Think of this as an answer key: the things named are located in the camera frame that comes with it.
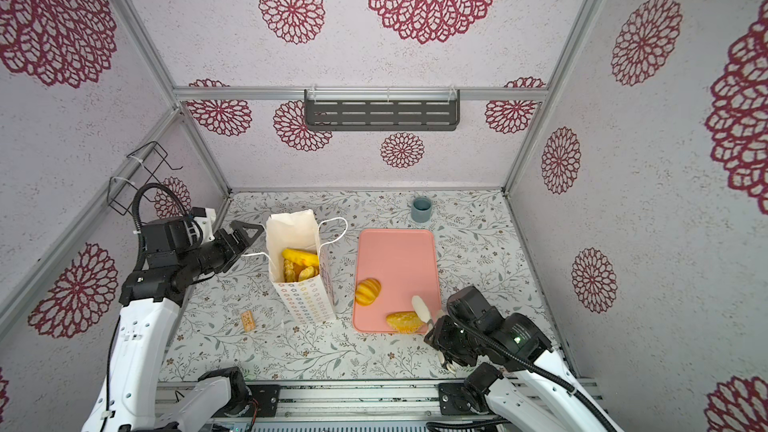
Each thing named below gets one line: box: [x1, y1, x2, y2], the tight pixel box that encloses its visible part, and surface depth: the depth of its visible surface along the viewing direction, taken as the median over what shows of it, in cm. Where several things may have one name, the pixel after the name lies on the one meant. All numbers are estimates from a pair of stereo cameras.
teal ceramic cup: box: [411, 197, 432, 223], surface depth 112 cm
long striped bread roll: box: [284, 259, 296, 283], surface depth 85 cm
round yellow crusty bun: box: [386, 311, 425, 334], surface depth 83 cm
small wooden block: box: [242, 310, 256, 332], surface depth 87 cm
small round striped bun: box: [355, 277, 382, 306], surface depth 91 cm
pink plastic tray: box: [353, 228, 441, 334], surface depth 99 cm
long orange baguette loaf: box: [282, 248, 319, 267], surface depth 83 cm
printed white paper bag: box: [266, 209, 337, 325], surface depth 81 cm
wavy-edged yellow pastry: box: [299, 266, 319, 282], surface depth 81 cm
